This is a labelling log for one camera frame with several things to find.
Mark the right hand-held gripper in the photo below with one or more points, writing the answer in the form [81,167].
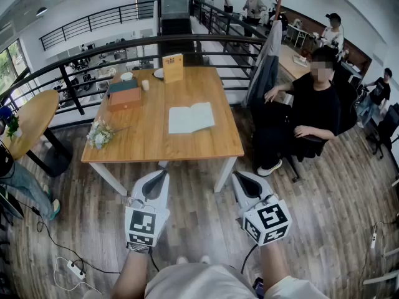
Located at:
[268,220]

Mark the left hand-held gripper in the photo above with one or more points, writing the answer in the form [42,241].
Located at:
[143,226]

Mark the white notebook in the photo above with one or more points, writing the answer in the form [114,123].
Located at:
[190,118]

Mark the person's right forearm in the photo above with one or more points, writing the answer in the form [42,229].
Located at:
[274,263]

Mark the person's left forearm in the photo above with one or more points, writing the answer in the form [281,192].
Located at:
[131,276]

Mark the white table leg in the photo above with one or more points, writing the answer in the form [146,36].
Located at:
[107,179]
[225,174]

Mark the patterned wristband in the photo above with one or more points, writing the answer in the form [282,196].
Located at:
[138,248]

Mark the white flower bouquet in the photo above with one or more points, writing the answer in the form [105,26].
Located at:
[99,134]

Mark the person's white shoe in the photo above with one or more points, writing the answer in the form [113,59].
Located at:
[182,260]
[204,259]

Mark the orange leather box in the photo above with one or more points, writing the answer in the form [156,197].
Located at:
[124,100]

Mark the dark phone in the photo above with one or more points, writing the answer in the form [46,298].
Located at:
[258,286]

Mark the white ceramic cup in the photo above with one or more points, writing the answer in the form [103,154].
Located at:
[145,85]

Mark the person's beige shirt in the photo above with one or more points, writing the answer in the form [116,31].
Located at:
[202,283]

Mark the teal book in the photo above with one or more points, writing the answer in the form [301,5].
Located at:
[120,86]

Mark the white power strip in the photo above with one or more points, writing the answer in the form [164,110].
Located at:
[373,241]
[76,269]

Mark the white bowl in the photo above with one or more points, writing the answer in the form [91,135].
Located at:
[126,76]

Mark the white plate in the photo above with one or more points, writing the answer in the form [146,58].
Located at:
[159,73]

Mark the grey hanging coat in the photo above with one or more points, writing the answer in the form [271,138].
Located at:
[265,70]

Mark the small wooden side desk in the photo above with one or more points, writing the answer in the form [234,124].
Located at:
[293,68]

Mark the round wooden table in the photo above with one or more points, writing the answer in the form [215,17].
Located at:
[31,120]

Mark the white book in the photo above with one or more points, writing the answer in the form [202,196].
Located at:
[300,59]

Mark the small potted plant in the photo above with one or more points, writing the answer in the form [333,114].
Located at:
[13,128]

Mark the black curved metal railing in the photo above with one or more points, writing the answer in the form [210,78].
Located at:
[93,47]

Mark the dark staircase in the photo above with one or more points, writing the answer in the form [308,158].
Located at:
[176,26]

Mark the black straight balcony railing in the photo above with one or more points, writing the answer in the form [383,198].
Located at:
[93,19]

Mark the large window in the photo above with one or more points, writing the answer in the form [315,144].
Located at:
[9,70]

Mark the wooden coat rack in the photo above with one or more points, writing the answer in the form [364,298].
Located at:
[279,2]

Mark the black pendant lamp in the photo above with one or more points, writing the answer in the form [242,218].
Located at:
[41,11]

